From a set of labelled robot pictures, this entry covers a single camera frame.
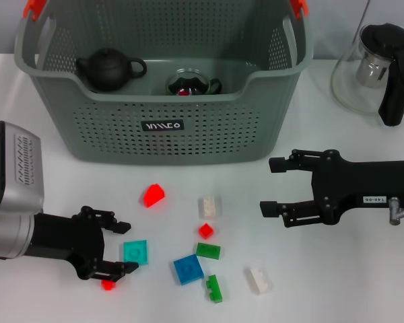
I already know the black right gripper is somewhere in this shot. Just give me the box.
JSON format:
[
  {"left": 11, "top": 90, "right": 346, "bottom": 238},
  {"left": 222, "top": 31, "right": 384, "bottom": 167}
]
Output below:
[{"left": 259, "top": 149, "right": 404, "bottom": 229}]

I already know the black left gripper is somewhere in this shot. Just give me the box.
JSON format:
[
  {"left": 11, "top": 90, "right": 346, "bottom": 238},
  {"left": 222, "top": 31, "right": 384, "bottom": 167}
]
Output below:
[{"left": 26, "top": 205, "right": 140, "bottom": 283}]

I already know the teal square block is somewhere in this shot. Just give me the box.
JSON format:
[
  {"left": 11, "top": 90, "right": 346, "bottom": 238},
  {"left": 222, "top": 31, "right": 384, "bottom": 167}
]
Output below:
[{"left": 123, "top": 239, "right": 149, "bottom": 267}]

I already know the bright red slope block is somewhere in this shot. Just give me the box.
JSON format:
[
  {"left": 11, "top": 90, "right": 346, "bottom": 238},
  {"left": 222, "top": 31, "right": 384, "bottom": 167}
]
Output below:
[{"left": 143, "top": 183, "right": 166, "bottom": 209}]

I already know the white building block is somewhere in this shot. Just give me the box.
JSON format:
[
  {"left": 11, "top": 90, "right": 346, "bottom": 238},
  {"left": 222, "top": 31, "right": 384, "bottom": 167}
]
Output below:
[
  {"left": 197, "top": 195, "right": 222, "bottom": 220},
  {"left": 244, "top": 265, "right": 273, "bottom": 296}
]

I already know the glass teacup black sleeve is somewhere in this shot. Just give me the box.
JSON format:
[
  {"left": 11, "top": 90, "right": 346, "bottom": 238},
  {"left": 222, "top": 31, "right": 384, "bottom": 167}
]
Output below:
[{"left": 166, "top": 67, "right": 223, "bottom": 98}]

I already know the blue square flat block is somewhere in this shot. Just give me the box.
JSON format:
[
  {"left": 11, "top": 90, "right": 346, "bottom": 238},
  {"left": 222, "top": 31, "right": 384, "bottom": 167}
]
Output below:
[{"left": 172, "top": 254, "right": 205, "bottom": 286}]

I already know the small red square block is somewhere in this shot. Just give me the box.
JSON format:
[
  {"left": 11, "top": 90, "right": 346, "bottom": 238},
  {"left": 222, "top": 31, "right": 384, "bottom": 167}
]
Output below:
[{"left": 197, "top": 222, "right": 215, "bottom": 240}]

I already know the green flat rectangular block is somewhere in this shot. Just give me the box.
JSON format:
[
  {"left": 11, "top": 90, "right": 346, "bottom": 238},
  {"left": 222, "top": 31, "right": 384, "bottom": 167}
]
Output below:
[{"left": 195, "top": 242, "right": 222, "bottom": 260}]

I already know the green notched small block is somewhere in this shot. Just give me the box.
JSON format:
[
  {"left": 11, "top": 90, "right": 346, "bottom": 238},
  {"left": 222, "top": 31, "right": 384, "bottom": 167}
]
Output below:
[{"left": 204, "top": 274, "right": 225, "bottom": 304}]

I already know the grey perforated storage bin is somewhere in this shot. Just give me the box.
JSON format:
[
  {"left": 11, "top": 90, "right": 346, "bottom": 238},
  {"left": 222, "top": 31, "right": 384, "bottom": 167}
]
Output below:
[{"left": 12, "top": 0, "right": 314, "bottom": 168}]

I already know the right wrist silver connector plug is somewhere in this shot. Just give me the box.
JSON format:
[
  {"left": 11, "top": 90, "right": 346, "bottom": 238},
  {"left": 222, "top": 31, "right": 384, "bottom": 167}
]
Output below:
[{"left": 389, "top": 196, "right": 404, "bottom": 225}]

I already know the black clay teapot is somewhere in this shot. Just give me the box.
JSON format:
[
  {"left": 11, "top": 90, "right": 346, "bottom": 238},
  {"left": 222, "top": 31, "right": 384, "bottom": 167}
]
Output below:
[{"left": 75, "top": 48, "right": 148, "bottom": 94}]

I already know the glass pitcher black handle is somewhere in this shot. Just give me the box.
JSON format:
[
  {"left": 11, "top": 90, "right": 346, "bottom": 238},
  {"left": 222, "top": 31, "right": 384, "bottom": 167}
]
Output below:
[{"left": 329, "top": 22, "right": 404, "bottom": 128}]

